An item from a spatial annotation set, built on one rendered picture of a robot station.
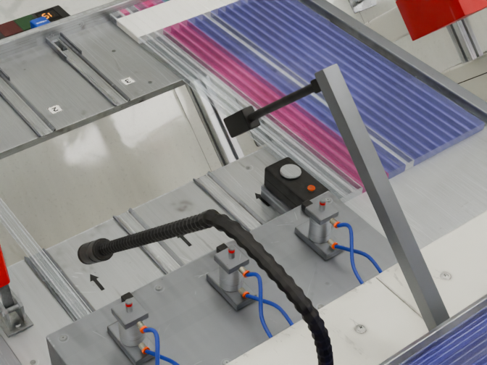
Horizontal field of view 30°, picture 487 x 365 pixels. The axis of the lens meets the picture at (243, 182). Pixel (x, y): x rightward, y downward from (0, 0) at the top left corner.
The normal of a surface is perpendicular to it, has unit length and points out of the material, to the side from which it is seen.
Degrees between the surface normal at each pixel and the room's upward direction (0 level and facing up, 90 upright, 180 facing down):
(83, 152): 0
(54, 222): 0
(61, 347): 45
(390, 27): 90
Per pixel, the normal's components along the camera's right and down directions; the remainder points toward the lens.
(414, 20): -0.80, 0.39
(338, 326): 0.01, -0.75
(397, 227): 0.43, -0.15
